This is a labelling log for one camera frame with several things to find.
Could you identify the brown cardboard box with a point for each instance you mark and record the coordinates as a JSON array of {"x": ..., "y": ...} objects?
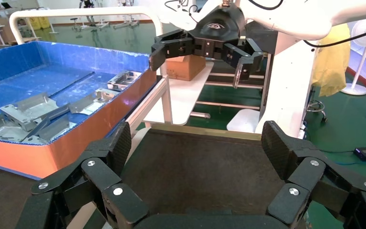
[{"x": 184, "y": 68}]

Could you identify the chrome stool base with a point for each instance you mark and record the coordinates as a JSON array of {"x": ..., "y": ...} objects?
[{"x": 317, "y": 106}]

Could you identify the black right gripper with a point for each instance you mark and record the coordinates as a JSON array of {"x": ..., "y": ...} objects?
[{"x": 217, "y": 28}]

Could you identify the white side table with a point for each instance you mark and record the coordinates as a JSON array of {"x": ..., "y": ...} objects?
[{"x": 183, "y": 101}]

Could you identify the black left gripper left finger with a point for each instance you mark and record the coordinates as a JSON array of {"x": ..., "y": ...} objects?
[{"x": 101, "y": 177}]

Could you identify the blue corrugated plastic box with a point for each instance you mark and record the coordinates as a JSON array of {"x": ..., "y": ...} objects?
[{"x": 28, "y": 63}]

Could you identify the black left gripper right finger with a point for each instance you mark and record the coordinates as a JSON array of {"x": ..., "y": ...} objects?
[{"x": 306, "y": 177}]

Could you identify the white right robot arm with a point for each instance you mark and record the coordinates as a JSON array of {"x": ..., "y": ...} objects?
[{"x": 296, "y": 15}]

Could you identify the white tube frame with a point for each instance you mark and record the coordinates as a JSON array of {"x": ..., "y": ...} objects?
[{"x": 75, "y": 12}]

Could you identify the stamped grey metal part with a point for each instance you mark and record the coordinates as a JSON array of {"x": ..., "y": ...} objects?
[
  {"x": 88, "y": 106},
  {"x": 56, "y": 126},
  {"x": 123, "y": 80},
  {"x": 28, "y": 109},
  {"x": 0, "y": 129}
]

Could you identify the black tray container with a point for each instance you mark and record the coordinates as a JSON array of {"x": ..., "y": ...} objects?
[{"x": 202, "y": 167}]

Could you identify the yellow floor sign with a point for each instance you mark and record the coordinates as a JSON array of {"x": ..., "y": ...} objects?
[{"x": 39, "y": 22}]

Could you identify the white robot torso column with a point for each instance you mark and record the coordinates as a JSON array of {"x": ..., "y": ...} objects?
[{"x": 290, "y": 88}]

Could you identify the yellow raincoat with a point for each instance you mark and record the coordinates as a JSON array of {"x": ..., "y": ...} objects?
[{"x": 331, "y": 63}]

